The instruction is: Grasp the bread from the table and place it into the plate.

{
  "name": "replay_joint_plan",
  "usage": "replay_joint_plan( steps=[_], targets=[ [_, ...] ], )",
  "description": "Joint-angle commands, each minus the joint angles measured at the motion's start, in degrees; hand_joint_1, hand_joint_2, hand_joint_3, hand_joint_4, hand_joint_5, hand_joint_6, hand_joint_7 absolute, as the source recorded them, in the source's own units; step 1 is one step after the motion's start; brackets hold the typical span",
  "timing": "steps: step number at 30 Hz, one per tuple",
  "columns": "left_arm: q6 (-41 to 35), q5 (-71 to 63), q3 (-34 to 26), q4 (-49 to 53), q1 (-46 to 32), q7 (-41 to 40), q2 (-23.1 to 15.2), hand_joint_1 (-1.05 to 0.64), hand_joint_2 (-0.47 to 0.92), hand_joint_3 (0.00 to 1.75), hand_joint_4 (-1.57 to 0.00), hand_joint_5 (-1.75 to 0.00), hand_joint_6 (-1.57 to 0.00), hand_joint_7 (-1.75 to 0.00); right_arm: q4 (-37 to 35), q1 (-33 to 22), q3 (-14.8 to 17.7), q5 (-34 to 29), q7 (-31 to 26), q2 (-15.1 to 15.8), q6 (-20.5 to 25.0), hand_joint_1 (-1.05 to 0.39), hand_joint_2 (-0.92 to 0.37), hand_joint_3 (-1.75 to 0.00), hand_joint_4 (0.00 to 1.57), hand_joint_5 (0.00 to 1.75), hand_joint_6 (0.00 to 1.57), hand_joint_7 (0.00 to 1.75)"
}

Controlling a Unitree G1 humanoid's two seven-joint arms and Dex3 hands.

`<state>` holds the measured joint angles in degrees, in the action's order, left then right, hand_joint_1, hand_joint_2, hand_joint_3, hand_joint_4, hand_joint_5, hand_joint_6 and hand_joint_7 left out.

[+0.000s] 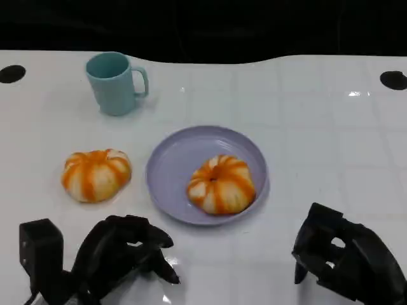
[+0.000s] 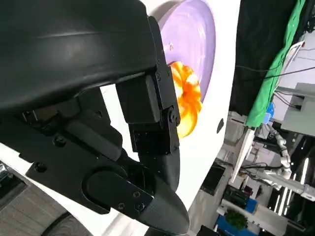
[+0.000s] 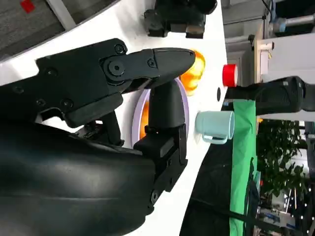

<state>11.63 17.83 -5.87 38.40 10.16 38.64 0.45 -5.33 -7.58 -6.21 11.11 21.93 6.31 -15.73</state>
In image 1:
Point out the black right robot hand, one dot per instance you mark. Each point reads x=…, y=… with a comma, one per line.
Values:
x=359, y=260

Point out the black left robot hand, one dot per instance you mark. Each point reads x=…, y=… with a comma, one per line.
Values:
x=108, y=254

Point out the orange white toy bread roll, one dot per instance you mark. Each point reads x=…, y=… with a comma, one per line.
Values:
x=95, y=176
x=222, y=187

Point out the lilac plate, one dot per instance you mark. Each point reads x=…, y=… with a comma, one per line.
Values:
x=178, y=178

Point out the pale green mug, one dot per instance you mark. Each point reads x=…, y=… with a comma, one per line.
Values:
x=111, y=87

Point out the black table grommet hole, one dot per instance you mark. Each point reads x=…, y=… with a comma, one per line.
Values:
x=394, y=80
x=11, y=74

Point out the black backdrop curtain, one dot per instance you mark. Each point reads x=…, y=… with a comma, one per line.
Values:
x=203, y=25

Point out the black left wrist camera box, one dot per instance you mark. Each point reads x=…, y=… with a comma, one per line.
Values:
x=39, y=251

